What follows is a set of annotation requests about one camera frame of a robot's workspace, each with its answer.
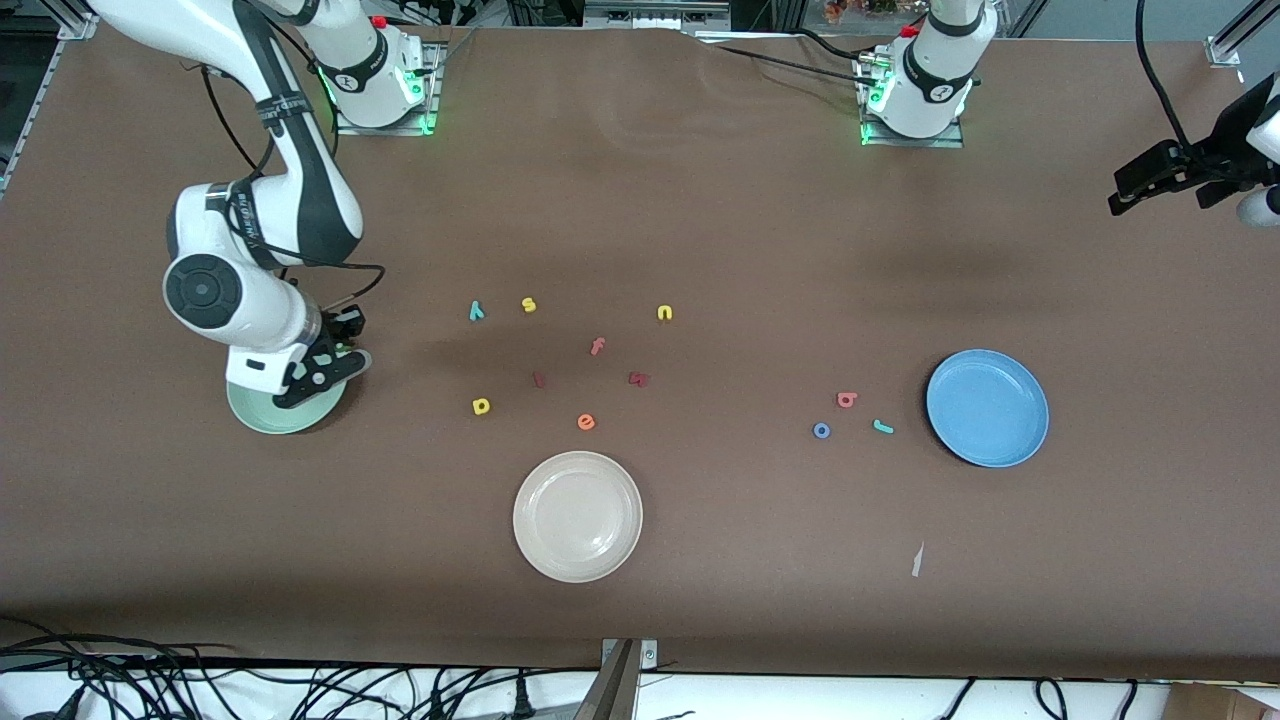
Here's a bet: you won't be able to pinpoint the black table cable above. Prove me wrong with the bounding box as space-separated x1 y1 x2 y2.
712 45 866 83
790 28 881 61

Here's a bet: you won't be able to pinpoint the grey metal frame piece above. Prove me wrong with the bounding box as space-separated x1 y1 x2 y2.
583 0 733 31

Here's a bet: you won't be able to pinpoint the blue plate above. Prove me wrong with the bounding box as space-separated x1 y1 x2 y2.
926 348 1050 468

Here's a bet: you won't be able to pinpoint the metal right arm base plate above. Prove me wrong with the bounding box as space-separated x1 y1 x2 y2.
333 40 446 137

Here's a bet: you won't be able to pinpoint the brown table cover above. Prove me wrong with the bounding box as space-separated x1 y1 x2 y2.
0 18 1280 683

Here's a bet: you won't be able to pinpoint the cream white plate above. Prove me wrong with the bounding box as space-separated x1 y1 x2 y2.
512 451 644 584

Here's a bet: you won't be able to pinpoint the grey angled beam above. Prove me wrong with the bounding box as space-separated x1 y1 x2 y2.
572 640 641 720

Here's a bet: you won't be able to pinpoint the tangled black floor cables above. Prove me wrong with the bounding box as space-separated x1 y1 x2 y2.
0 615 601 720

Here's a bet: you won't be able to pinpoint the aluminium frame profile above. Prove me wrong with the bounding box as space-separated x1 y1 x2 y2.
1205 0 1280 69
0 14 98 196

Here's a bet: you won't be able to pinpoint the cardboard box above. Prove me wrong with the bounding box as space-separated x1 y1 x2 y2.
1163 682 1280 720

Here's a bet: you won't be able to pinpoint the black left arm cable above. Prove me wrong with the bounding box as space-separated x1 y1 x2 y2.
1135 0 1201 151

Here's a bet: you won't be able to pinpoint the light green plate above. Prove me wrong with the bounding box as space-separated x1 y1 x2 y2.
227 375 348 435

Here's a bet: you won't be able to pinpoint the metal corner bracket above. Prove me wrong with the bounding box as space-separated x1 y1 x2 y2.
600 638 660 669

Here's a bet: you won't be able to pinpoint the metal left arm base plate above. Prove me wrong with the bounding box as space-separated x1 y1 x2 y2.
862 50 966 149

